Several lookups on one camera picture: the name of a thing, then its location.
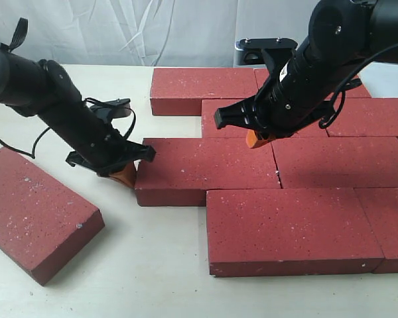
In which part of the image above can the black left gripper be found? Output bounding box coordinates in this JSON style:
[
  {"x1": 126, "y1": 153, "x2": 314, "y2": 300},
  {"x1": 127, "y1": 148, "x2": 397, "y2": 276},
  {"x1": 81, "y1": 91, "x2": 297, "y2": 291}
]
[{"x1": 66, "y1": 102, "x2": 156, "y2": 187}]

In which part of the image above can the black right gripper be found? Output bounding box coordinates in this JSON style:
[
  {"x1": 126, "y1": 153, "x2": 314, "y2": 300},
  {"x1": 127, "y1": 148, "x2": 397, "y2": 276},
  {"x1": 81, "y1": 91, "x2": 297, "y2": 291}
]
[{"x1": 216, "y1": 56, "x2": 345, "y2": 149}]

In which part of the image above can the chipped top brick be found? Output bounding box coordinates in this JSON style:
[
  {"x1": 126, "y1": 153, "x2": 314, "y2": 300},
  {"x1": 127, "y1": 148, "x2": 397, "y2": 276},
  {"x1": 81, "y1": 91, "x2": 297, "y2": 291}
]
[{"x1": 135, "y1": 138, "x2": 280, "y2": 207}]

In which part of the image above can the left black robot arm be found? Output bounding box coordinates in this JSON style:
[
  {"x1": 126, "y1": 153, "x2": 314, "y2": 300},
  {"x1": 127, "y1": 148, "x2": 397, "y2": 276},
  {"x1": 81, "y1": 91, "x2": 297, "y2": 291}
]
[{"x1": 0, "y1": 18, "x2": 156, "y2": 187}]

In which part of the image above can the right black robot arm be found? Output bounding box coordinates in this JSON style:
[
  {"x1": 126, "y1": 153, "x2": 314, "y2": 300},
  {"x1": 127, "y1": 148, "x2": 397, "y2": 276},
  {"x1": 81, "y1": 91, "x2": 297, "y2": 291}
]
[{"x1": 214, "y1": 1, "x2": 398, "y2": 148}]

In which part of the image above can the third row red brick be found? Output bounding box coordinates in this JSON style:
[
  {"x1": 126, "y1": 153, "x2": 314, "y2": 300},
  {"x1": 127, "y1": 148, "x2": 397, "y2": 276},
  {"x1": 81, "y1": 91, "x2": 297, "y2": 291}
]
[{"x1": 272, "y1": 137, "x2": 398, "y2": 188}]

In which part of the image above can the second row right brick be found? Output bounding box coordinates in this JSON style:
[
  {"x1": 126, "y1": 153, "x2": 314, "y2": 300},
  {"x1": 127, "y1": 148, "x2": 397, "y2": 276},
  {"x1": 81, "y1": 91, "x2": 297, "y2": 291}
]
[{"x1": 326, "y1": 98, "x2": 398, "y2": 137}]

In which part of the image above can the white backdrop cloth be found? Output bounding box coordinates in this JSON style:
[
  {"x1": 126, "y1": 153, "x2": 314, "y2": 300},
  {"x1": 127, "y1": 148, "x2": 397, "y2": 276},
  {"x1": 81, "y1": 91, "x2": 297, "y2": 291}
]
[{"x1": 0, "y1": 0, "x2": 316, "y2": 67}]

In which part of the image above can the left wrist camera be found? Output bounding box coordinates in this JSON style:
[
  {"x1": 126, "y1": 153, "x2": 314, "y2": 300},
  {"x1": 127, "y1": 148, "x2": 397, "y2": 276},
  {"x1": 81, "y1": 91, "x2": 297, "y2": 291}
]
[{"x1": 85, "y1": 97, "x2": 132, "y2": 123}]

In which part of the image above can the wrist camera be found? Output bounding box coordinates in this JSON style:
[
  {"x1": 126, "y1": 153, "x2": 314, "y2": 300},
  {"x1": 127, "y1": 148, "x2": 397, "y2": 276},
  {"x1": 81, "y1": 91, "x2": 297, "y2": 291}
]
[
  {"x1": 85, "y1": 97, "x2": 132, "y2": 123},
  {"x1": 235, "y1": 38, "x2": 298, "y2": 76}
]

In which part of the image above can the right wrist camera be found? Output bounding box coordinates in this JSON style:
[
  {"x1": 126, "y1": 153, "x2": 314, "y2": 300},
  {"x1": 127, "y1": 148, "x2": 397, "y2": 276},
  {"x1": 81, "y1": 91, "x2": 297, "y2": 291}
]
[{"x1": 235, "y1": 38, "x2": 298, "y2": 76}]

